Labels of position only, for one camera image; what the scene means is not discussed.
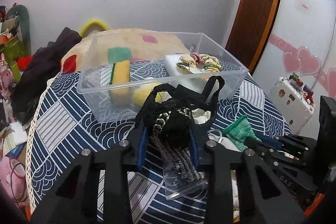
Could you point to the white wardrobe with hearts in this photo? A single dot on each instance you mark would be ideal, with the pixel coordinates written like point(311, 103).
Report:
point(302, 41)

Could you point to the colourful fabric scrunchie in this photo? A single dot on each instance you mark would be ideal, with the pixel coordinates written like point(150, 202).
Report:
point(194, 63)

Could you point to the dark clothes pile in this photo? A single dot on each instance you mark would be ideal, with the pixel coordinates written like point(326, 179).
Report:
point(44, 65)

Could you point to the grey gloves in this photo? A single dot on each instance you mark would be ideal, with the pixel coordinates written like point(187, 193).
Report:
point(179, 174)

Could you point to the black mesh bag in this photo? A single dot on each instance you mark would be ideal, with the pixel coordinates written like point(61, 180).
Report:
point(167, 112)

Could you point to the green knitted cloth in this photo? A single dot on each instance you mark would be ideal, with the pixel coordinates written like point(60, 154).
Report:
point(238, 131)

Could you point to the brown wooden door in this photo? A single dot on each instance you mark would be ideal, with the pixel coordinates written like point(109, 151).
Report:
point(251, 29)

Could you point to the green bottle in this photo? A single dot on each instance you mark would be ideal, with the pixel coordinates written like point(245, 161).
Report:
point(15, 70)

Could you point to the grey green neck pillow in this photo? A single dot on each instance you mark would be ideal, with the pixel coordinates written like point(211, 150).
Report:
point(22, 21)

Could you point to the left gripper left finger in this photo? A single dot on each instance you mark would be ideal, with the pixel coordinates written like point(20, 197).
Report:
point(73, 197)

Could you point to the blue white patterned tablecloth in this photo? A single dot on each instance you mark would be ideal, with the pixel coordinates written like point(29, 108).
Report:
point(65, 125)

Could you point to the clear plastic storage box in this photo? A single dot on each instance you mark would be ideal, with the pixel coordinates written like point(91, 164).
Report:
point(94, 82)

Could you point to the white foam block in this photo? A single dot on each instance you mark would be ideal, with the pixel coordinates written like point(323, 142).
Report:
point(170, 64)

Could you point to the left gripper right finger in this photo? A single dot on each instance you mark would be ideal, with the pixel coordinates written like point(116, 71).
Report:
point(262, 196)

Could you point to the white drawstring pouch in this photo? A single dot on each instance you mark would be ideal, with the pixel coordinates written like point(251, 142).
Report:
point(223, 200)

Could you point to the pink rabbit toy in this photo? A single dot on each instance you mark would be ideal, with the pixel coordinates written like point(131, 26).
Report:
point(4, 72)

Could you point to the green cardboard box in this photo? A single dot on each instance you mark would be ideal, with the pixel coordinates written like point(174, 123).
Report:
point(14, 49)

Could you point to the white suitcase with stickers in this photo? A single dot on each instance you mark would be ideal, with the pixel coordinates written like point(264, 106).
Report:
point(291, 103)

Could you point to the yellow green sponge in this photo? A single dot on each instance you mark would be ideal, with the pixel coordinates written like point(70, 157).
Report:
point(120, 75)

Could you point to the beige patterned blanket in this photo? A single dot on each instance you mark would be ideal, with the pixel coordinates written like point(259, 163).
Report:
point(131, 44)

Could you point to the yellow foam tube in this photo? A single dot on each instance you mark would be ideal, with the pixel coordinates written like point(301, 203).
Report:
point(93, 24)

